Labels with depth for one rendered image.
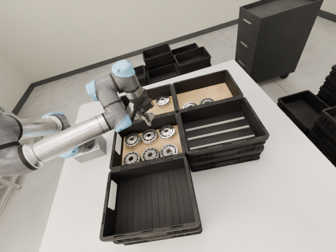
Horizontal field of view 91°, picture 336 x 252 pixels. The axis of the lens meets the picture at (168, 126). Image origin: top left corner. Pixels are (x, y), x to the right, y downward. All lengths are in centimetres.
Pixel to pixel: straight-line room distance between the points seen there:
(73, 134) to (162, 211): 51
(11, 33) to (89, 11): 153
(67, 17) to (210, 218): 389
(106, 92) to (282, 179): 94
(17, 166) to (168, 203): 59
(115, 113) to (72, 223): 77
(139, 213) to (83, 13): 363
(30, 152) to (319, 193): 120
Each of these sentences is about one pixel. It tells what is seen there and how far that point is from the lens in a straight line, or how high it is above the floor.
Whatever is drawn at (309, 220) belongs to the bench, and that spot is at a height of 70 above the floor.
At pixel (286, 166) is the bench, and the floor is 70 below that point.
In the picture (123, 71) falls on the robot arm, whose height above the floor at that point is 134.
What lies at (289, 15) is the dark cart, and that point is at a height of 85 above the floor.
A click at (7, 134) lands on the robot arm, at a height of 133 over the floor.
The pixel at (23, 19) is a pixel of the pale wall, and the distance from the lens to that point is 434.
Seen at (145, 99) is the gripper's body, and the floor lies 115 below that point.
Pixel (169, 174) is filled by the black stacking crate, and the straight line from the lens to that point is 89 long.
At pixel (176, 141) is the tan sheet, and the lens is 98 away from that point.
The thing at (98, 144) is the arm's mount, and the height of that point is 81.
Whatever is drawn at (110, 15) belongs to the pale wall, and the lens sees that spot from 390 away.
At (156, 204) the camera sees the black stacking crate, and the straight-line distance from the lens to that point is 86.
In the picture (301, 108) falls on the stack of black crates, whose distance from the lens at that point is 204.
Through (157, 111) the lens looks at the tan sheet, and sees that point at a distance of 118.
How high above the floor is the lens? 163
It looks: 48 degrees down
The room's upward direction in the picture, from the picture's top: 19 degrees counter-clockwise
